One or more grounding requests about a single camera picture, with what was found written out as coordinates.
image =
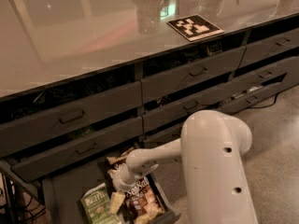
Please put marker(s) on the black white fiducial marker tile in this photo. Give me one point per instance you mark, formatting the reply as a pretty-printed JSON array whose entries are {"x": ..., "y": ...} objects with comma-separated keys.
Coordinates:
[{"x": 195, "y": 27}]

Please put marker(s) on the sea salt chip bag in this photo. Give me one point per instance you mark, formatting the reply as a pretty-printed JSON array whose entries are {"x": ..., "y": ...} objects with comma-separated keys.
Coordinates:
[
  {"x": 142, "y": 202},
  {"x": 116, "y": 162}
]

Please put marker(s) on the bottom centre grey drawer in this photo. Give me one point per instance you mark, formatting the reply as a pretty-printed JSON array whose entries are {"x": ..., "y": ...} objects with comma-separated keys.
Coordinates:
[{"x": 163, "y": 136}]

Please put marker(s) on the top right grey drawer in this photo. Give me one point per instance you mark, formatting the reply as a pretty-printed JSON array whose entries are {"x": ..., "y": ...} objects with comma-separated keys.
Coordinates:
[{"x": 270, "y": 46}]

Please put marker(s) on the top centre grey drawer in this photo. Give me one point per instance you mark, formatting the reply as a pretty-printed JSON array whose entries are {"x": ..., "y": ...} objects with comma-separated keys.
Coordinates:
[{"x": 189, "y": 74}]

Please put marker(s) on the middle centre grey drawer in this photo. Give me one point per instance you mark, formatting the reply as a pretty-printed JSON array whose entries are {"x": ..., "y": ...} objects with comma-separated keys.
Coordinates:
[{"x": 167, "y": 113}]

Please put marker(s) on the green jalapeno chip bag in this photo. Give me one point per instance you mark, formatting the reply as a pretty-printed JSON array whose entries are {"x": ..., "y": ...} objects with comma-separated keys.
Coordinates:
[{"x": 96, "y": 204}]

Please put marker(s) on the grey drawer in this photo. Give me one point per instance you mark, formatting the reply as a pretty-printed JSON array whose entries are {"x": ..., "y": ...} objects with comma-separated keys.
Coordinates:
[
  {"x": 270, "y": 46},
  {"x": 266, "y": 90},
  {"x": 34, "y": 129},
  {"x": 189, "y": 74},
  {"x": 163, "y": 136},
  {"x": 167, "y": 113},
  {"x": 59, "y": 157},
  {"x": 266, "y": 73}
]

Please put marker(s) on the bottom right grey drawer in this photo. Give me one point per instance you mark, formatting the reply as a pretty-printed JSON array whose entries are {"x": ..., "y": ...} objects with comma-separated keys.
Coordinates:
[{"x": 266, "y": 90}]

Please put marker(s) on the open bottom left drawer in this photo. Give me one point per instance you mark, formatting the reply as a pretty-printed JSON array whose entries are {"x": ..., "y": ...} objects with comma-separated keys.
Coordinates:
[{"x": 63, "y": 191}]

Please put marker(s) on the upper sea salt chip bag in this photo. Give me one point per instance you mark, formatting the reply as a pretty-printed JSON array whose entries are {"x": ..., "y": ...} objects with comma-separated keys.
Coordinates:
[{"x": 116, "y": 162}]

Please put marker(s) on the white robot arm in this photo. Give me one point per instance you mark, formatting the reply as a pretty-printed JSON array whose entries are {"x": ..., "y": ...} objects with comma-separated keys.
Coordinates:
[{"x": 210, "y": 148}]

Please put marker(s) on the lower sea salt chip bag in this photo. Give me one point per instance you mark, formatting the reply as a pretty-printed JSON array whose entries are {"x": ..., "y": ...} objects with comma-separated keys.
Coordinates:
[{"x": 142, "y": 202}]

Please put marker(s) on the middle right grey drawer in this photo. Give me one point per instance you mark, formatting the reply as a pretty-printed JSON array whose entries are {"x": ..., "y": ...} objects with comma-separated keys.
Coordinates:
[{"x": 266, "y": 73}]

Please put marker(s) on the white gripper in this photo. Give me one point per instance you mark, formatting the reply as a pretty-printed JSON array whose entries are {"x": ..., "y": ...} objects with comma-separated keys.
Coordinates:
[{"x": 119, "y": 183}]

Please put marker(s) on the top left grey drawer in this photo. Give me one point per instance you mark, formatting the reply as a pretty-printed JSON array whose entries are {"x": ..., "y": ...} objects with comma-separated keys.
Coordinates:
[{"x": 34, "y": 129}]

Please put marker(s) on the middle left grey drawer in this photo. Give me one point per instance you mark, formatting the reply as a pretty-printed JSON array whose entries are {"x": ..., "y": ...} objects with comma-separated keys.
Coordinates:
[{"x": 59, "y": 157}]

